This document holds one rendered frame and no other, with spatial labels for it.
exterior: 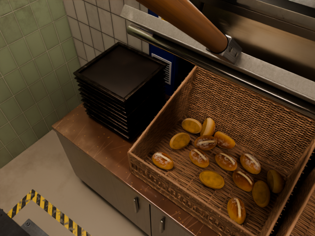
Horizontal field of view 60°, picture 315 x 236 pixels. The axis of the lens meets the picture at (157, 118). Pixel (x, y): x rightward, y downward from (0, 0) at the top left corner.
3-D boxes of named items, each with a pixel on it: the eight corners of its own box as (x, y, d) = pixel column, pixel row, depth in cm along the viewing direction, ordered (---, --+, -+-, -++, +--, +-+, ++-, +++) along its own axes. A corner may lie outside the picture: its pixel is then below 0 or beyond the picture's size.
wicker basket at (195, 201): (190, 105, 140) (195, 62, 119) (299, 162, 118) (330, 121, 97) (127, 172, 115) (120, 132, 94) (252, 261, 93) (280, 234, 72)
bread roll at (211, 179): (221, 191, 103) (221, 194, 108) (227, 175, 105) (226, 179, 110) (196, 180, 107) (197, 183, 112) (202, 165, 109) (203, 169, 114)
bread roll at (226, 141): (236, 140, 116) (229, 151, 115) (236, 144, 122) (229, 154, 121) (217, 128, 120) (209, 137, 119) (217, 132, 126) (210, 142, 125)
